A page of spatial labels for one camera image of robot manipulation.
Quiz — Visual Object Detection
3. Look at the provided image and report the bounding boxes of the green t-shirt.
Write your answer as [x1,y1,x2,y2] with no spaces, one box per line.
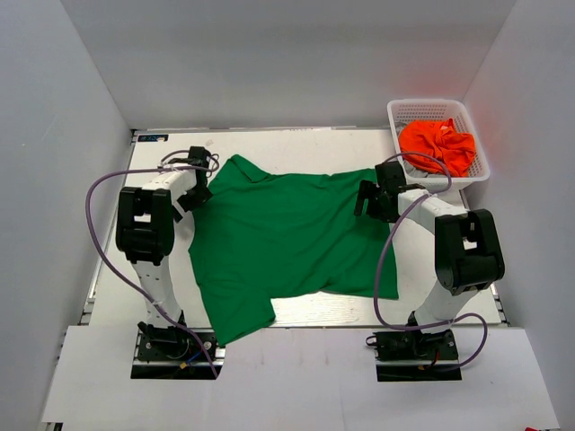
[189,155,399,344]

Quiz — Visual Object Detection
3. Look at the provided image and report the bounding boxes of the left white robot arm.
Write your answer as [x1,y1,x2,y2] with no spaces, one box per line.
[116,165,212,358]

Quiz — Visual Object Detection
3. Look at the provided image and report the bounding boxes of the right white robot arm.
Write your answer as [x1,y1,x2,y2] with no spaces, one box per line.
[354,160,505,358]

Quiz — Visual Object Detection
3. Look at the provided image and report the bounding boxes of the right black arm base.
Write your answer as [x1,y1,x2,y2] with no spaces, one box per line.
[366,330,462,383]

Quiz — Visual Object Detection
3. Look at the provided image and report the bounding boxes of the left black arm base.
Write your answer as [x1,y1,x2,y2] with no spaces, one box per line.
[130,321,225,381]

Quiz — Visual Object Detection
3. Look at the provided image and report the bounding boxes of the blue label sticker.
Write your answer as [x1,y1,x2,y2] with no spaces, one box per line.
[137,134,169,143]

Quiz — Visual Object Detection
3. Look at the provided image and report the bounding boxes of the orange t-shirt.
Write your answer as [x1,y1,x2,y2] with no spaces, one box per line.
[399,119,477,179]

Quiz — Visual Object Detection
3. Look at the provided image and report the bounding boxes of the white plastic basket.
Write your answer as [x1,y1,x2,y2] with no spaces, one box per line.
[387,99,490,193]

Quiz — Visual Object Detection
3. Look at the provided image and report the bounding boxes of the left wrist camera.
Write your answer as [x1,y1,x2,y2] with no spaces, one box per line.
[187,146,211,168]

